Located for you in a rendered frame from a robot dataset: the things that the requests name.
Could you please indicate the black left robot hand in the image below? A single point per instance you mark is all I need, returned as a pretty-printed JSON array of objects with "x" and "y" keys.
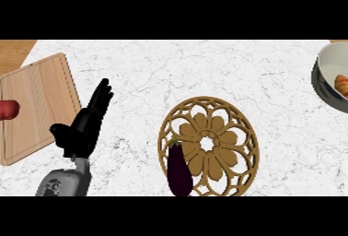
[{"x": 86, "y": 126}]

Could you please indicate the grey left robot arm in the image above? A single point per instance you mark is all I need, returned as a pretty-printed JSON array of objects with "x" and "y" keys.
[{"x": 67, "y": 181}]

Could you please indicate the brown openwork round placemat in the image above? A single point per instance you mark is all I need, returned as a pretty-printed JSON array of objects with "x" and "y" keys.
[{"x": 213, "y": 144}]

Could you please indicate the white and grey bowl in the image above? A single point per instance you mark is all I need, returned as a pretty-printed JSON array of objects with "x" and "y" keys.
[{"x": 334, "y": 73}]

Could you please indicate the golden brown croissant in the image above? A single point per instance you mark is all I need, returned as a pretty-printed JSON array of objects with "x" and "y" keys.
[{"x": 342, "y": 84}]

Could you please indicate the pale wooden cutting board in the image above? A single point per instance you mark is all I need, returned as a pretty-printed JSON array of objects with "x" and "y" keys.
[{"x": 39, "y": 104}]

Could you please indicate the red round vegetable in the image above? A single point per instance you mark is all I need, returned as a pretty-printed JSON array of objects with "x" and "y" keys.
[{"x": 8, "y": 109}]

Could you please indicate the dark purple eggplant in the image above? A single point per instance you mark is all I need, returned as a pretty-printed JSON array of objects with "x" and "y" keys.
[{"x": 179, "y": 172}]

